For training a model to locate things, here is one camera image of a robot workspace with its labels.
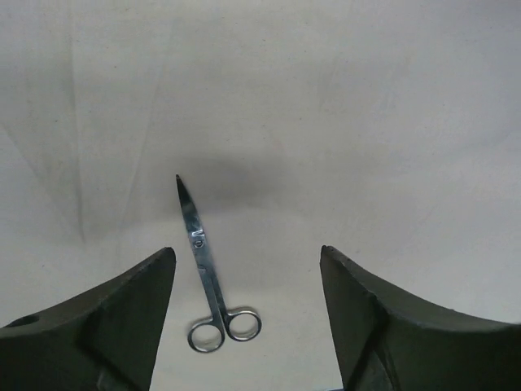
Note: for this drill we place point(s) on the beige surgical wrap cloth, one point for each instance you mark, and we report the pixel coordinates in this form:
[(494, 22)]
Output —
[(387, 129)]

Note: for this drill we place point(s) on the steel surgical scissors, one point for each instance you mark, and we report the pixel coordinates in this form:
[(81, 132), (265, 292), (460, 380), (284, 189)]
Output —
[(221, 317)]

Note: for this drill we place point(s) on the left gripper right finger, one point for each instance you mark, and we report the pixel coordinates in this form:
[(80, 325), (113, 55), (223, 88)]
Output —
[(386, 338)]

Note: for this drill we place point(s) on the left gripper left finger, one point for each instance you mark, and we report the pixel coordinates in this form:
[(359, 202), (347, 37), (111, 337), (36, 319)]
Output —
[(105, 338)]

